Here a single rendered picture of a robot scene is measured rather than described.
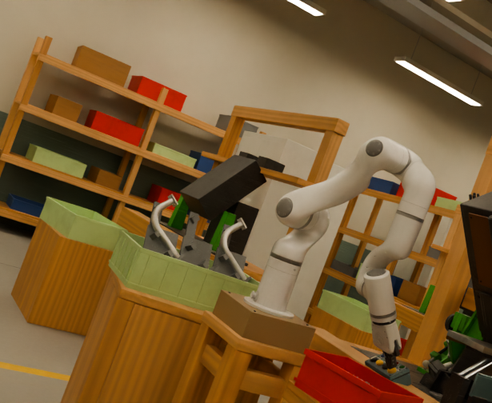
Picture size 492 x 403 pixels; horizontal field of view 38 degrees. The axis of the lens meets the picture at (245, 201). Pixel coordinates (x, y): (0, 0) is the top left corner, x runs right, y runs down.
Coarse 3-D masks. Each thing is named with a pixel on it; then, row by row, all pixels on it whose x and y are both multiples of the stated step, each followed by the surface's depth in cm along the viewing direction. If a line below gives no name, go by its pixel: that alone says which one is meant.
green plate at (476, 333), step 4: (476, 312) 236; (472, 316) 237; (476, 316) 237; (472, 320) 237; (476, 320) 237; (468, 324) 238; (472, 324) 238; (476, 324) 236; (464, 328) 239; (468, 328) 238; (472, 328) 237; (476, 328) 236; (464, 332) 238; (468, 332) 238; (472, 332) 237; (476, 332) 235; (480, 332) 234; (472, 336) 236; (476, 336) 235; (480, 336) 233; (464, 348) 241
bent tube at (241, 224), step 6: (240, 222) 328; (228, 228) 325; (234, 228) 326; (240, 228) 329; (222, 234) 324; (228, 234) 324; (222, 240) 322; (222, 246) 322; (222, 252) 323; (228, 252) 322; (228, 258) 322; (234, 264) 322; (234, 270) 322; (240, 270) 322
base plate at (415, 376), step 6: (354, 348) 271; (366, 354) 267; (372, 354) 272; (378, 354) 278; (396, 360) 281; (408, 366) 276; (414, 366) 283; (420, 366) 289; (414, 372) 268; (414, 378) 253; (420, 378) 258; (414, 384) 241; (420, 384) 245; (426, 390) 237; (432, 390) 242; (432, 396) 231
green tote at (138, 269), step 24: (120, 240) 314; (144, 240) 322; (120, 264) 299; (144, 264) 282; (168, 264) 285; (192, 264) 290; (144, 288) 283; (168, 288) 287; (192, 288) 291; (216, 288) 295; (240, 288) 298
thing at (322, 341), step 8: (320, 328) 290; (320, 336) 269; (328, 336) 276; (312, 344) 271; (320, 344) 267; (328, 344) 263; (336, 344) 264; (344, 344) 271; (328, 352) 261; (336, 352) 257; (344, 352) 253; (352, 352) 259; (360, 360) 248; (368, 368) 239; (400, 384) 231; (416, 392) 227; (424, 400) 218; (432, 400) 224
